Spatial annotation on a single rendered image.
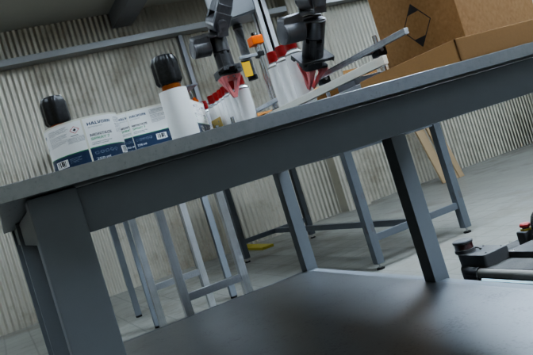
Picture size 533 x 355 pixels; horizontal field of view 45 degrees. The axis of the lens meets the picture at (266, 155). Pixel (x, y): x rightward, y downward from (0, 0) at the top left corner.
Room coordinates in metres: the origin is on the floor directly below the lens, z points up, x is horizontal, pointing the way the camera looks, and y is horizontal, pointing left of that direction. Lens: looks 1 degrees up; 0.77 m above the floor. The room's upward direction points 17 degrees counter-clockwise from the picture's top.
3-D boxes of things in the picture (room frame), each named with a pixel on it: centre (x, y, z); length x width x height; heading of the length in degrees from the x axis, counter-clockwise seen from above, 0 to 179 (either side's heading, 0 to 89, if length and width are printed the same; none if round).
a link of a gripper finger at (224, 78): (2.10, 0.05, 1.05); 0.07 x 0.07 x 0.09; 24
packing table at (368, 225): (4.74, -0.31, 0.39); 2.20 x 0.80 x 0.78; 25
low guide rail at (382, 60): (1.85, -0.09, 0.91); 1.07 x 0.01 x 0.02; 23
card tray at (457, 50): (1.22, -0.40, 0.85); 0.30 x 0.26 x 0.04; 23
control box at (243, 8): (2.26, -0.04, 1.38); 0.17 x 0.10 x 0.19; 78
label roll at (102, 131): (1.76, 0.46, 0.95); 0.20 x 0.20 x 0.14
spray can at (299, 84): (1.78, -0.16, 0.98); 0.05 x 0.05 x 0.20
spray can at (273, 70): (1.91, -0.11, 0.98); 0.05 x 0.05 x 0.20
